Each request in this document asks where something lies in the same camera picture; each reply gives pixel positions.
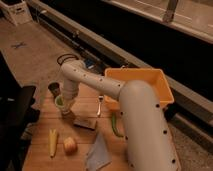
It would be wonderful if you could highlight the green translucent cup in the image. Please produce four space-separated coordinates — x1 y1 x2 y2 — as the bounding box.
55 95 63 107

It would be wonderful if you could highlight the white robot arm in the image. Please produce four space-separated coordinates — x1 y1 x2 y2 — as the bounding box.
61 60 181 171

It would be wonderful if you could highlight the yellow plastic tray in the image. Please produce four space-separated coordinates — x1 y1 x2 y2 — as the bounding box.
105 68 174 108

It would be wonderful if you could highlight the dark rectangular block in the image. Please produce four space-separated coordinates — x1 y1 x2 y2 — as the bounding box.
73 117 97 130

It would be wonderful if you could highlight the dark brown cup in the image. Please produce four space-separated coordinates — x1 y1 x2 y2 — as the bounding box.
48 82 61 98

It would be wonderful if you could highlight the yellow corn cob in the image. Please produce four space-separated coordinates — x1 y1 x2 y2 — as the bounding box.
49 129 58 158

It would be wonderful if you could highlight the green chili pepper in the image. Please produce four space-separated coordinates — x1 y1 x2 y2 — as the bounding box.
111 113 123 138

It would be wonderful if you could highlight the black chair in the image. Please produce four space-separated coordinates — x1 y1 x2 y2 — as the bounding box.
0 52 40 171

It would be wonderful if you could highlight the blue power device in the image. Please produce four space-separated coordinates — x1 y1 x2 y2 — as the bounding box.
84 59 95 69

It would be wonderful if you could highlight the grey blue cloth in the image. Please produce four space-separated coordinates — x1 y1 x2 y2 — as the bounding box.
85 133 111 171

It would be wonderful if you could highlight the white cardboard box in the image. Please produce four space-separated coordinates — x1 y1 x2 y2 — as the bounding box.
0 0 32 26

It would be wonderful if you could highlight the black cable loop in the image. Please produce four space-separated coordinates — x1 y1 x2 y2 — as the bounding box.
56 53 81 66

